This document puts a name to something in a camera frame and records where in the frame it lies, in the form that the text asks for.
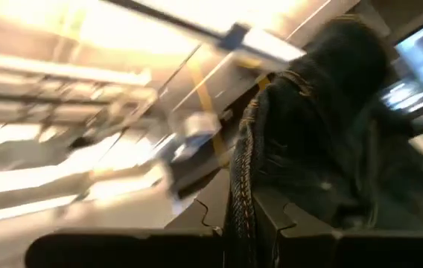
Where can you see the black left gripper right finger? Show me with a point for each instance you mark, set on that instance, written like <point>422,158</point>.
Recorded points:
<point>345,249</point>

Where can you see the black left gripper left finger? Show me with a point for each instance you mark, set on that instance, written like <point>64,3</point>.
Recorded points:
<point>122,249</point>

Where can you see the dark jeans with stitching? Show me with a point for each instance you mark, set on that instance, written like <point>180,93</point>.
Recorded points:
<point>327,130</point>

